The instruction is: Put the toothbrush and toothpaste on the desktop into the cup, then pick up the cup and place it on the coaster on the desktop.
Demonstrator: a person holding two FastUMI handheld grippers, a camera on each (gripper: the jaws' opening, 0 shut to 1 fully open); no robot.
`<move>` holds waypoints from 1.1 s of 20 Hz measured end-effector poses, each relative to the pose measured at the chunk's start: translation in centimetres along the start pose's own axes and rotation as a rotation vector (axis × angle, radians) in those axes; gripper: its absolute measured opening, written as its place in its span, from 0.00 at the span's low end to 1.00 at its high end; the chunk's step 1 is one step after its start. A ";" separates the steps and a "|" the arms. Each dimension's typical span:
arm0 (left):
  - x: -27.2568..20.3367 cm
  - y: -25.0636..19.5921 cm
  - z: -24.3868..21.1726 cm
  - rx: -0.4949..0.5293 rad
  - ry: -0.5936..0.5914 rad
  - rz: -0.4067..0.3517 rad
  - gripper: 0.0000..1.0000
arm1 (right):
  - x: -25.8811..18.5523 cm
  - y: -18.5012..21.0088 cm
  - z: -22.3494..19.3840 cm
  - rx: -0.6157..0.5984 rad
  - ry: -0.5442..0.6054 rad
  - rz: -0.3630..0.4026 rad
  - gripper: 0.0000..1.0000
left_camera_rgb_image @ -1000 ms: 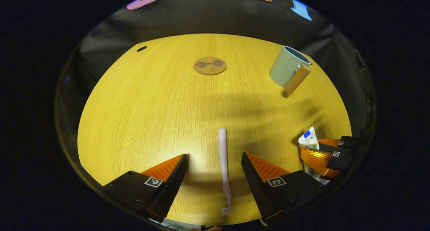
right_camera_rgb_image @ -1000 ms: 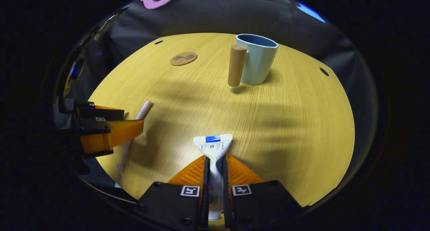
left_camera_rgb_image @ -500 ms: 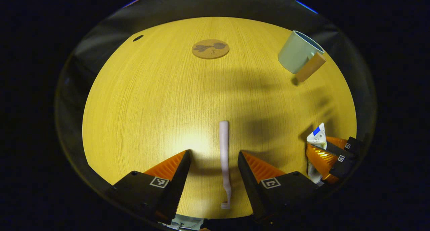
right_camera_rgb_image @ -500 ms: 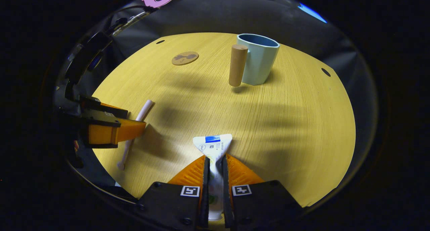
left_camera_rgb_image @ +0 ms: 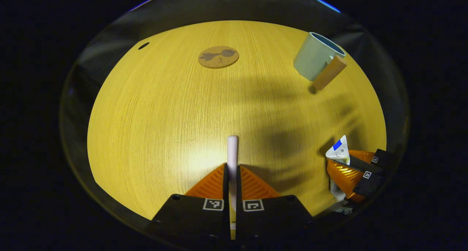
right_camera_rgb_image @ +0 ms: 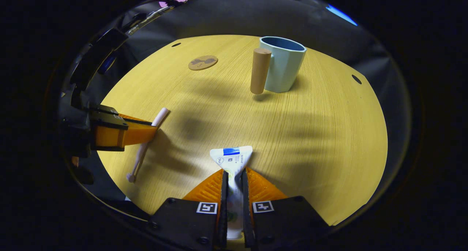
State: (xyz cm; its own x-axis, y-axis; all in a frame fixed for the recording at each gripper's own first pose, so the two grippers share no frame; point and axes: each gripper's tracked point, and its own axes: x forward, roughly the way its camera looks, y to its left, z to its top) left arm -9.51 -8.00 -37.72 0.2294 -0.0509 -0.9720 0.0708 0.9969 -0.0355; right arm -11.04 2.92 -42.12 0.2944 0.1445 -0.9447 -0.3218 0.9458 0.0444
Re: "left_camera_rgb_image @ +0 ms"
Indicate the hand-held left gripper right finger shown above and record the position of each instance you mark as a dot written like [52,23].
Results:
[239,192]

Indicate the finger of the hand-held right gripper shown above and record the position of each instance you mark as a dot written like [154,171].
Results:
[365,167]
[384,158]

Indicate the round brown coaster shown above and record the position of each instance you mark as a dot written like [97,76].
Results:
[218,56]

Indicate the white toothpaste tube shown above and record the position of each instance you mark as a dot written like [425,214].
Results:
[338,152]

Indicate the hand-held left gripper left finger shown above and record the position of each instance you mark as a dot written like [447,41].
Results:
[226,192]

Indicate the white toothbrush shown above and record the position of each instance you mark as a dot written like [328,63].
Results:
[232,152]

